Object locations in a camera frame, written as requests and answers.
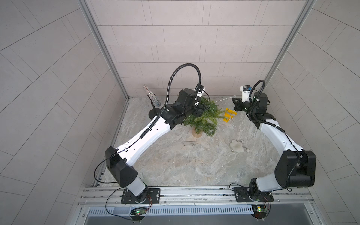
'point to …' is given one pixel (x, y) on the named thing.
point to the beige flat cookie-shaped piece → (236, 146)
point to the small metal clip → (189, 143)
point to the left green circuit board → (138, 211)
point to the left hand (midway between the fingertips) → (202, 101)
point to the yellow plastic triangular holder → (228, 114)
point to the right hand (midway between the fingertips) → (232, 97)
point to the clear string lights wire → (234, 96)
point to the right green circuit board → (260, 211)
